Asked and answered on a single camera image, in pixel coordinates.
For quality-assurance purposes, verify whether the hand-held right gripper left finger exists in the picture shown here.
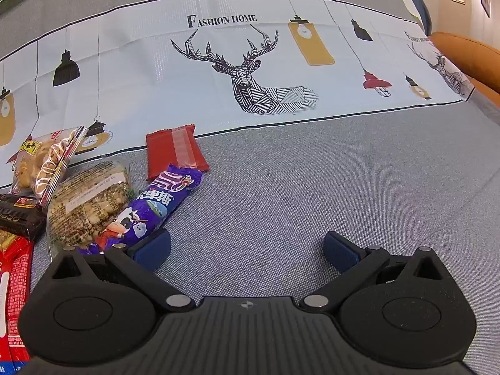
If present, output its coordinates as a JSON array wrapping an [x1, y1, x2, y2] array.
[[47, 230, 196, 313]]

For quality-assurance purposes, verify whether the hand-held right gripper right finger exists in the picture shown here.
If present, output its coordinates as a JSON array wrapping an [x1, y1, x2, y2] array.
[[300, 231, 446, 312]]

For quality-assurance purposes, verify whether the purple snack packet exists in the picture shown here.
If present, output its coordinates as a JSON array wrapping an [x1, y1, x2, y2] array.
[[74, 163, 204, 256]]

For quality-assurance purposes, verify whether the clear puffed grain packet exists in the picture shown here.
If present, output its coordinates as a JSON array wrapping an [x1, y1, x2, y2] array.
[[47, 159, 131, 256]]

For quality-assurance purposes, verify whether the red white snack packet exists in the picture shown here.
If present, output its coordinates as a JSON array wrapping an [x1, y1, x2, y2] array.
[[8, 239, 35, 365], [0, 250, 13, 375]]

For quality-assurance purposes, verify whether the dark brown chocolate packet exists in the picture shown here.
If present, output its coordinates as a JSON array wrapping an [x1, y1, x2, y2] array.
[[0, 193, 48, 242]]

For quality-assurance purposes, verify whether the clear biscuit packet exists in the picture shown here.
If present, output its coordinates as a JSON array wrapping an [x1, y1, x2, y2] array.
[[11, 126, 90, 208]]

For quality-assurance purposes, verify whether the gold snack packet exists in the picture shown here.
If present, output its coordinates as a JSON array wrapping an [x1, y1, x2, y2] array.
[[0, 228, 20, 253]]

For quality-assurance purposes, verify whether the white deer print mat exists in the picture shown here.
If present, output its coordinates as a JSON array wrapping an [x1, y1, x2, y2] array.
[[0, 0, 475, 188]]

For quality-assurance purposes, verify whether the orange armchair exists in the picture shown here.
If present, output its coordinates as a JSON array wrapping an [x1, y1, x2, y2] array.
[[430, 31, 500, 94]]

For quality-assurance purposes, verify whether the blue white pillow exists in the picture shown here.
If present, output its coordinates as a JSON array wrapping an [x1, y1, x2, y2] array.
[[385, 0, 432, 34]]

